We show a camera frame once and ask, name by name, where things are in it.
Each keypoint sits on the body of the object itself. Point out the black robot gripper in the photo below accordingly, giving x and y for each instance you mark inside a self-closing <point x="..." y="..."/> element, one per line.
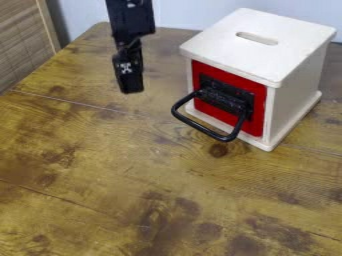
<point x="133" y="22"/>

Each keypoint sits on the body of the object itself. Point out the wooden panel at left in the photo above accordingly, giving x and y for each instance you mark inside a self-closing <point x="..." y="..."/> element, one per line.
<point x="29" y="39"/>

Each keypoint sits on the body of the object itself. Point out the white wooden box cabinet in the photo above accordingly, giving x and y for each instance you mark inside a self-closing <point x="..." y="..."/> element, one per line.
<point x="273" y="50"/>

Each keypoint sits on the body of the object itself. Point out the red drawer front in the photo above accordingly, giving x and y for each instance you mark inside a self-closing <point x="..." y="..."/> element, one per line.
<point x="240" y="88"/>

